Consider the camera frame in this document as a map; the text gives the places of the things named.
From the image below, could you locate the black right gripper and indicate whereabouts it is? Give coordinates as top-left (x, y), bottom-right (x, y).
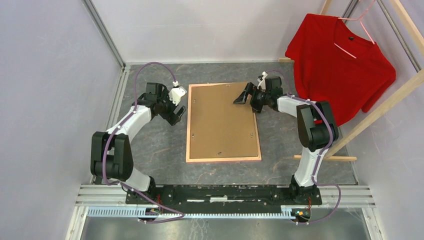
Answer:
top-left (233, 81), bottom-right (271, 113)

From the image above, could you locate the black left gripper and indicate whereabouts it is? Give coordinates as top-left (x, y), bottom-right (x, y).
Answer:
top-left (157, 89), bottom-right (187, 126)

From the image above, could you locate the brown backing board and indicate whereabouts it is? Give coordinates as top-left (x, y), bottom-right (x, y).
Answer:
top-left (188, 82), bottom-right (260, 161)

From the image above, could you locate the pink wooden picture frame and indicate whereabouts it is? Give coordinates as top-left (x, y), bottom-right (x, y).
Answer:
top-left (185, 81), bottom-right (263, 164)

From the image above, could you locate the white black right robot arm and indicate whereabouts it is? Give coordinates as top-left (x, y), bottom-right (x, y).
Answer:
top-left (233, 74), bottom-right (339, 204)

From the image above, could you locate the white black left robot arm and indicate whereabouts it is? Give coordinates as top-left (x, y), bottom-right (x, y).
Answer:
top-left (90, 82), bottom-right (187, 204)

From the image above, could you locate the red t-shirt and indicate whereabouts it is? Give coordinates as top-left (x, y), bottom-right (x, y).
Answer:
top-left (284, 13), bottom-right (397, 129)

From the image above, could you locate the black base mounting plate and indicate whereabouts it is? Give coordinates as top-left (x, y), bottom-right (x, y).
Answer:
top-left (146, 184), bottom-right (323, 215)

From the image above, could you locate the pink clothes hanger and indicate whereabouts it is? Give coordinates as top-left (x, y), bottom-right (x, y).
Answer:
top-left (333, 0), bottom-right (379, 60)

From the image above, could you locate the wooden clothes rack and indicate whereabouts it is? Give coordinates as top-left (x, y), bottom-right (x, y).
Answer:
top-left (278, 0), bottom-right (424, 163)

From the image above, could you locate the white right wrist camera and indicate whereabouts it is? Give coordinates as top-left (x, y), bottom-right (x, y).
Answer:
top-left (257, 71), bottom-right (268, 91)

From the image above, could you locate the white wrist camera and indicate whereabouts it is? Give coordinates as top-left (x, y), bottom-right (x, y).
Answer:
top-left (257, 71), bottom-right (268, 91)
top-left (169, 81), bottom-right (188, 106)

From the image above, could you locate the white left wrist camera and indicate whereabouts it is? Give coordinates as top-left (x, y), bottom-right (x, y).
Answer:
top-left (169, 81), bottom-right (188, 106)

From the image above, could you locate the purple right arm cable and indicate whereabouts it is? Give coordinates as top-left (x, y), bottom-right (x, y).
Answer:
top-left (264, 69), bottom-right (342, 225)

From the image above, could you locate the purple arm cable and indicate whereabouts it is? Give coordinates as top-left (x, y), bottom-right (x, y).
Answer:
top-left (264, 69), bottom-right (342, 225)
top-left (101, 61), bottom-right (186, 224)

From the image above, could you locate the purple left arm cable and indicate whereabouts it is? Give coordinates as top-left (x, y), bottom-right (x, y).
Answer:
top-left (101, 61), bottom-right (186, 224)

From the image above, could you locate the aluminium rail frame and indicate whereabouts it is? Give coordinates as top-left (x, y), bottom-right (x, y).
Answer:
top-left (64, 0), bottom-right (385, 240)

